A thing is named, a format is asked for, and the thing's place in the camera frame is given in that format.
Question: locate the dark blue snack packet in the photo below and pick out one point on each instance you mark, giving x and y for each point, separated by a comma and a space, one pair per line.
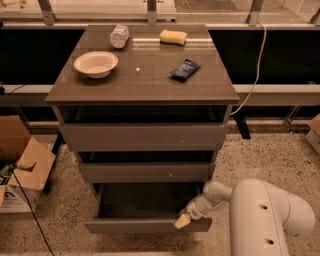
185, 70

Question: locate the grey drawer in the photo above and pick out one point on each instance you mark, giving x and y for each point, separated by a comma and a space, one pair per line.
143, 137
144, 208
146, 172

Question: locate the yellow sponge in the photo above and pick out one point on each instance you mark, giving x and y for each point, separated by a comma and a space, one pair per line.
173, 37

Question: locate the cardboard box at right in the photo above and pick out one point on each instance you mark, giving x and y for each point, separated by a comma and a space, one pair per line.
313, 136

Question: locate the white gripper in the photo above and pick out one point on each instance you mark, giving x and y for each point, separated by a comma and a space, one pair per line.
194, 211

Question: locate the grey bottom drawer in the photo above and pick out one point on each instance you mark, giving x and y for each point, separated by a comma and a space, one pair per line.
144, 208

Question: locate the grey drawer cabinet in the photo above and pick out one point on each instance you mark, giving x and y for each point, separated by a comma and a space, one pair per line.
141, 90

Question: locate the grey middle drawer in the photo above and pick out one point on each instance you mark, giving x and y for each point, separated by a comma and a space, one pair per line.
146, 172

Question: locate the open cardboard box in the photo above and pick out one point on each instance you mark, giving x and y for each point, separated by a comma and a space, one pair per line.
25, 167

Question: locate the grey top drawer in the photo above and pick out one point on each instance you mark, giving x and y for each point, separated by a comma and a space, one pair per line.
143, 137

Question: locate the clear plastic bottle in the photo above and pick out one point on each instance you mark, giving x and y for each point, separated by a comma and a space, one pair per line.
119, 36

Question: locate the white paper bowl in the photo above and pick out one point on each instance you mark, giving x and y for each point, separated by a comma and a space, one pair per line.
96, 64

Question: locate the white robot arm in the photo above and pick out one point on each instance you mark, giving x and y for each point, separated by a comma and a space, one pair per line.
261, 215

